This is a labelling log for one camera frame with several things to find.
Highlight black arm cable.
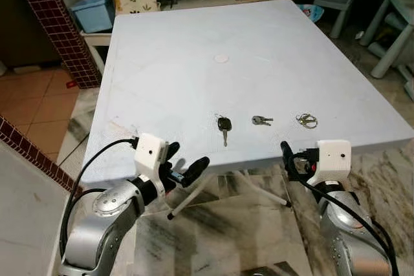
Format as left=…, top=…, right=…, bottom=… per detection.
left=301, top=176, right=400, bottom=276
left=59, top=136, right=140, bottom=259

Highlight black head car key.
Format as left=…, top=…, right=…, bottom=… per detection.
left=215, top=114, right=233, bottom=148

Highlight silver keys on ring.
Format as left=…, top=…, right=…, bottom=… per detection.
left=295, top=112, right=319, bottom=129

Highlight dark red mosaic pillar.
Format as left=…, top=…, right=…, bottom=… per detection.
left=6, top=0, right=103, bottom=89

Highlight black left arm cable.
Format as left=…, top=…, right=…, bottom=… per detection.
left=59, top=136, right=140, bottom=259

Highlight pale green plastic kids table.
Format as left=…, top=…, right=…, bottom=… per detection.
left=361, top=0, right=414, bottom=80

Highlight light blue plastic table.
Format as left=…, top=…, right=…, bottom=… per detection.
left=81, top=0, right=414, bottom=222

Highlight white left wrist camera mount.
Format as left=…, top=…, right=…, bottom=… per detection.
left=134, top=133, right=171, bottom=180

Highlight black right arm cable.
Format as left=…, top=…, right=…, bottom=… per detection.
left=301, top=176, right=400, bottom=276

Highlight blue plastic storage bin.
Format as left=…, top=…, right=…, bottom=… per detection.
left=70, top=0, right=116, bottom=34

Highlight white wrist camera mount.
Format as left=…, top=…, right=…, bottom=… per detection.
left=134, top=133, right=171, bottom=180
left=314, top=140, right=353, bottom=184

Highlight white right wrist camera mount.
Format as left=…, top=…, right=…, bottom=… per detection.
left=314, top=140, right=353, bottom=184

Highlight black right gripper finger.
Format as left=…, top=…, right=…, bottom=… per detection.
left=280, top=141, right=297, bottom=181

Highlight small silver key pair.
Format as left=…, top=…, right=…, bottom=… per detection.
left=251, top=115, right=275, bottom=127

